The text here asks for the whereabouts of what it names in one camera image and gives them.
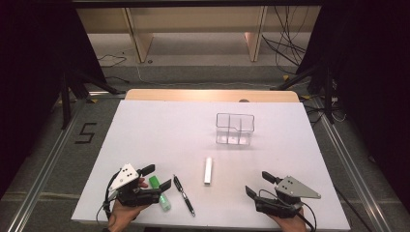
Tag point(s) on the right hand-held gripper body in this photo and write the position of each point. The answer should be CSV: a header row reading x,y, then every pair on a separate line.
x,y
291,188

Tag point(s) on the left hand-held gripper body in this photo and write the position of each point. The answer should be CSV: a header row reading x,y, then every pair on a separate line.
x,y
124,179

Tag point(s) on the green highlighter marker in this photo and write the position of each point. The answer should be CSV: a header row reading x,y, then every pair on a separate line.
x,y
154,182

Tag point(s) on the black pen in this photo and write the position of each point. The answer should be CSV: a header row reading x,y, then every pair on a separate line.
x,y
183,195

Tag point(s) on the clear plastic organizer box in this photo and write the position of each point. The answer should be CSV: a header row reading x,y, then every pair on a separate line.
x,y
222,137

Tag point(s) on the person's right hand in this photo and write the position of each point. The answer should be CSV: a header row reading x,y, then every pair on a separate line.
x,y
295,224

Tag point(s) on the person's left hand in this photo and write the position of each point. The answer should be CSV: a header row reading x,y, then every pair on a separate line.
x,y
122,217

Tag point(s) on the white board sheet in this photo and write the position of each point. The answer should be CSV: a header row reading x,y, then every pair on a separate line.
x,y
180,135

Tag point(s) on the light wooden table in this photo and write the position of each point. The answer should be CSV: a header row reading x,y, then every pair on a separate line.
x,y
193,95

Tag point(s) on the black tripod stand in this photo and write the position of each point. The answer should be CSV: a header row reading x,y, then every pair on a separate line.
x,y
66,103
328,96

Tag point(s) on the wooden desk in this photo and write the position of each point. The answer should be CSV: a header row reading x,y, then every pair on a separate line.
x,y
140,40

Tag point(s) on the black curtain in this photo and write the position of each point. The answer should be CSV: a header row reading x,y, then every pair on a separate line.
x,y
374,80
32,80

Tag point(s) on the aluminium floor rail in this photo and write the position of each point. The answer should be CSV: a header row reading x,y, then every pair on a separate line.
x,y
351,167
42,175

